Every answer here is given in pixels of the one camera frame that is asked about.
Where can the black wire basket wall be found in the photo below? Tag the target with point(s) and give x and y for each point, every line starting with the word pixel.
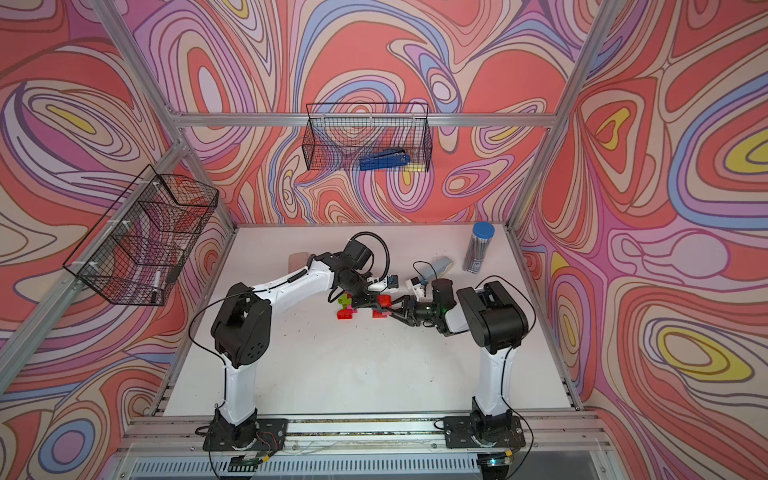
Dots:
pixel 338 134
pixel 164 219

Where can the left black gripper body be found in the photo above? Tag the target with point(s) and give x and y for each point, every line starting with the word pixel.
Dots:
pixel 358 289

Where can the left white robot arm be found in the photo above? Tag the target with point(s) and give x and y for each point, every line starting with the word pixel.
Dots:
pixel 241 334

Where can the blue capped clear cylinder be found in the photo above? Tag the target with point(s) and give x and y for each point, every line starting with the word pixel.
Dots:
pixel 481 235

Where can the red lego brick front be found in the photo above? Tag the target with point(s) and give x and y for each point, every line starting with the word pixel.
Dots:
pixel 384 301

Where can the black wire basket left wall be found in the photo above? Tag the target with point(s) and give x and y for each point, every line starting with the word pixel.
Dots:
pixel 164 219

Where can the grey small case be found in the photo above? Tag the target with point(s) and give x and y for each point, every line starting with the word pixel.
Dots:
pixel 442 266

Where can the blue object in basket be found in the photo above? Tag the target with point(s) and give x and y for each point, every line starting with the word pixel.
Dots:
pixel 387 159

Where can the green lego brick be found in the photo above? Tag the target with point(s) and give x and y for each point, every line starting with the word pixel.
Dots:
pixel 344 301

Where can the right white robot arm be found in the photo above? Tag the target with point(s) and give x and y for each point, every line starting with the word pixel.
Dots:
pixel 498 325

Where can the pink plastic case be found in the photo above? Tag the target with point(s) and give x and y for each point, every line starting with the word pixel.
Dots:
pixel 298 261

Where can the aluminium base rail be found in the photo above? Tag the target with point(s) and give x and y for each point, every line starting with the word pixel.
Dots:
pixel 547 445

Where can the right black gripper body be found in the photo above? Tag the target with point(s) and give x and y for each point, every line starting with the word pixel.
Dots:
pixel 427 311

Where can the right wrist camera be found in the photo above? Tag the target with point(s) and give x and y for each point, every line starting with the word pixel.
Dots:
pixel 418 287

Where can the black wire basket back wall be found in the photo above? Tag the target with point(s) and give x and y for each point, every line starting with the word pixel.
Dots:
pixel 338 134

